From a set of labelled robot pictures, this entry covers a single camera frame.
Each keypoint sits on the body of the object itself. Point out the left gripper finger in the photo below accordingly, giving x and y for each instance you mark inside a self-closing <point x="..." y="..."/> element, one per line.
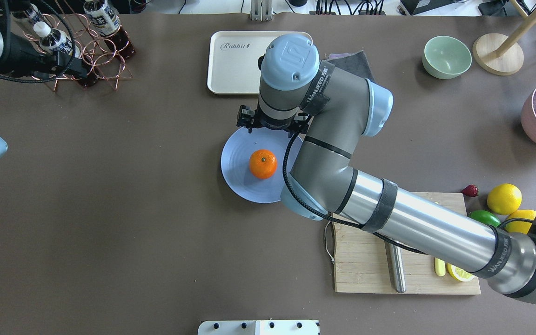
<point x="67" y="64"/>

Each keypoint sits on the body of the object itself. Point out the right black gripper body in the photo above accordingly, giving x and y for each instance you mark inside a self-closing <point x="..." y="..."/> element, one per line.
<point x="246" y="116"/>

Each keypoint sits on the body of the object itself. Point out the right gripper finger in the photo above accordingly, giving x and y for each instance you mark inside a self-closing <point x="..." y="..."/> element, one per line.
<point x="246" y="118"/>

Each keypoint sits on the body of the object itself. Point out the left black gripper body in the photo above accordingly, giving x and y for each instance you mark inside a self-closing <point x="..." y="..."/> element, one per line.
<point x="22" y="52"/>

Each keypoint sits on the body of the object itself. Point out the blue plate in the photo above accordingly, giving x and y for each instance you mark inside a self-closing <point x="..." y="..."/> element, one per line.
<point x="235" y="157"/>

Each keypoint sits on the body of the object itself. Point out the orange fruit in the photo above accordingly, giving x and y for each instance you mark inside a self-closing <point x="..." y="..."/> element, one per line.
<point x="262" y="164"/>

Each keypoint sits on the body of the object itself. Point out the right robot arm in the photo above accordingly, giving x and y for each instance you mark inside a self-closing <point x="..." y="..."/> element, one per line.
<point x="335" y="109"/>

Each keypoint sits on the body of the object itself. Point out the tea bottle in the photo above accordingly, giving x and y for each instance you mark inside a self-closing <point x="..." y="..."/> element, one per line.
<point x="54" y="40"/>
<point x="25" y="14"/>
<point x="107" y="24"/>

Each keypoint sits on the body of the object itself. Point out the cream rabbit tray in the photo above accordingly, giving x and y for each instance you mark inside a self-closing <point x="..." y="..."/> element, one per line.
<point x="240" y="60"/>

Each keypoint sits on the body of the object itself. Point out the grey folded cloth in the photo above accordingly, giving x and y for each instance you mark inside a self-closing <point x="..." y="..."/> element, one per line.
<point x="354" y="63"/>

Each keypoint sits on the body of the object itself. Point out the wooden cutting board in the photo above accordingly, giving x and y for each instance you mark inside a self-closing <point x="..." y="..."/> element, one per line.
<point x="361" y="266"/>

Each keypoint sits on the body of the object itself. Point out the mint green bowl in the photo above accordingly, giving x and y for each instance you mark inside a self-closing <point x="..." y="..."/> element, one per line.
<point x="445" y="57"/>

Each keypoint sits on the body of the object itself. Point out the steel muddler black tip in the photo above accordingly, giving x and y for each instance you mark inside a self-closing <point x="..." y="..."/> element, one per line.
<point x="396" y="269"/>

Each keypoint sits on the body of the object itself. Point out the red strawberry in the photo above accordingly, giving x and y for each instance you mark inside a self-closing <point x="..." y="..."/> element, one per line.
<point x="471" y="190"/>

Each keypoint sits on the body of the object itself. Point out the yellow plastic knife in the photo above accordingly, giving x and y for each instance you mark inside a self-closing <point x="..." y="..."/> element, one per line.
<point x="439" y="267"/>

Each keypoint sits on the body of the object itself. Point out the green lime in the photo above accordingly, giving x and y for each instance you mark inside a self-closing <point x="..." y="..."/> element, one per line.
<point x="486" y="217"/>

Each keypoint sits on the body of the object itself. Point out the wooden cup stand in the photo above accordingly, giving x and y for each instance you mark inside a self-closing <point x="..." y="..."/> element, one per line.
<point x="500" y="54"/>

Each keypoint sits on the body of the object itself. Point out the yellow lemon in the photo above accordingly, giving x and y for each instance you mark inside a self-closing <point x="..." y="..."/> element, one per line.
<point x="520" y="226"/>
<point x="504" y="199"/>

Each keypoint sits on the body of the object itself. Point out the copper wire bottle rack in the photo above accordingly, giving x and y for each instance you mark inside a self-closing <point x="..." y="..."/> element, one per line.
<point x="69" y="17"/>

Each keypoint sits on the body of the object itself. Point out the aluminium frame post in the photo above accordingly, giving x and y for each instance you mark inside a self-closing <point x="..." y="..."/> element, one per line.
<point x="261" y="10"/>

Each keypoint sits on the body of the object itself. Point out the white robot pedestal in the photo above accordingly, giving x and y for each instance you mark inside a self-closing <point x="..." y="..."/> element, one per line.
<point x="260" y="327"/>

